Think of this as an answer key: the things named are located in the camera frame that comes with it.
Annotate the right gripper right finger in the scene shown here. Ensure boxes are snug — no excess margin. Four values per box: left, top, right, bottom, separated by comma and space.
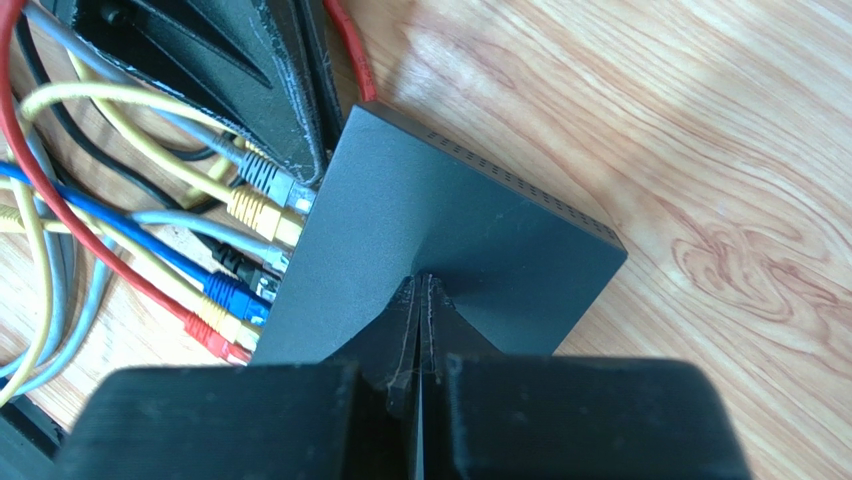
421, 275, 500, 390

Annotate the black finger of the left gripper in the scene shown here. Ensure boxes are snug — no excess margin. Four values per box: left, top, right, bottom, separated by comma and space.
42, 0, 344, 186

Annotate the red ethernet cable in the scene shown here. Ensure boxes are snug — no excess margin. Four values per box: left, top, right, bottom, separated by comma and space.
0, 0, 379, 366

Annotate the yellow ethernet cable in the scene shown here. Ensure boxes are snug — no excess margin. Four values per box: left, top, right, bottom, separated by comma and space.
18, 53, 306, 248
0, 176, 262, 407

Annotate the black ethernet cable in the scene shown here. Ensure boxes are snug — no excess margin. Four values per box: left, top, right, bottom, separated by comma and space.
13, 13, 281, 301

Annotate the black network switch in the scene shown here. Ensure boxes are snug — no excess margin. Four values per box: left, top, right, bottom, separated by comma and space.
254, 102, 627, 364

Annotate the blue ethernet cable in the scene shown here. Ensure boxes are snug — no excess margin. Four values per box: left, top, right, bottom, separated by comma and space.
0, 161, 273, 327

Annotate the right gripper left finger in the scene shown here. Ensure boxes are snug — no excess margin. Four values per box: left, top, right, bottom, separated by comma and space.
324, 276, 420, 416

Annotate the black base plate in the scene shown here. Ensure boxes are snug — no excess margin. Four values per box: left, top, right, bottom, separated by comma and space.
1, 396, 67, 480

